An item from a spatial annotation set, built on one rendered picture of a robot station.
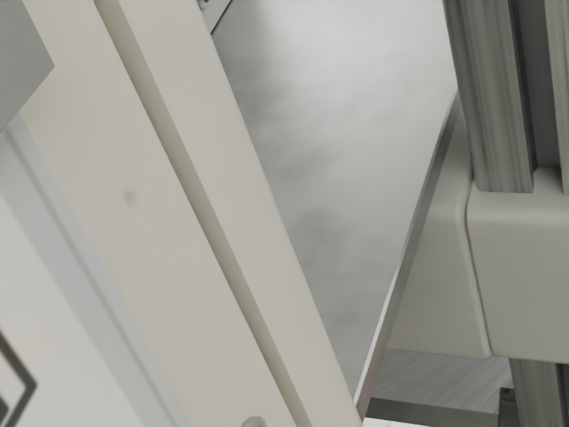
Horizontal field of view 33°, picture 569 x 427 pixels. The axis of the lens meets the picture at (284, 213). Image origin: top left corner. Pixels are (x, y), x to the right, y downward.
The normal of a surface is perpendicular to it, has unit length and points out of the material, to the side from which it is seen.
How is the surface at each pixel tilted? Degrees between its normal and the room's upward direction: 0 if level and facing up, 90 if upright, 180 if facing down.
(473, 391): 44
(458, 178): 0
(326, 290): 0
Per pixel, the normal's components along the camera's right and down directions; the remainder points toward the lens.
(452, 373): 0.03, -1.00
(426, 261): -0.32, 0.72
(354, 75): -0.27, -0.69
